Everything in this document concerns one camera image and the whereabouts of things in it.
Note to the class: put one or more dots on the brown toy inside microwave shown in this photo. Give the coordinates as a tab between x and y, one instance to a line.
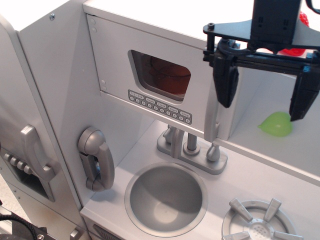
167	76

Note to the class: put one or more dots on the green plastic toy pear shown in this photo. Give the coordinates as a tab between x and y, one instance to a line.
278	124

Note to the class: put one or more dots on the white toy microwave door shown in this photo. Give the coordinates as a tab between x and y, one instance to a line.
121	53

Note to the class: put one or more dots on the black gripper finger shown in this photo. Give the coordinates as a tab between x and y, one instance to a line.
306	90

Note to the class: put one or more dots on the round metal sink bowl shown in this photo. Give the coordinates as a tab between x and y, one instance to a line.
166	199

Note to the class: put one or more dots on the grey toy ice dispenser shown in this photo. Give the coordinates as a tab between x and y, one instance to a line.
24	174

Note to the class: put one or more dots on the grey toy wall telephone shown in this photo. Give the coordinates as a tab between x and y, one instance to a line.
96	159

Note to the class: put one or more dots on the red plastic toy strawberry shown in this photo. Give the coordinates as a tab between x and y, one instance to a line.
297	52

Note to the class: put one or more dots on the grey toy fridge handle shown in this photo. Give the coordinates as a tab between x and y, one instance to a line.
34	154

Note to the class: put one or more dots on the white toy kitchen cabinet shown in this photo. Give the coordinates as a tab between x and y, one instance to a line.
49	79

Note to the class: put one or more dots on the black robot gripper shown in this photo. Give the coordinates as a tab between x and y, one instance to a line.
256	44

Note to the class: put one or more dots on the grey toy sink faucet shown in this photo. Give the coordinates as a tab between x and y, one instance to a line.
186	147

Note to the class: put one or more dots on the grey toy stove burner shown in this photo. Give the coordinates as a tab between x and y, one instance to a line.
257	220

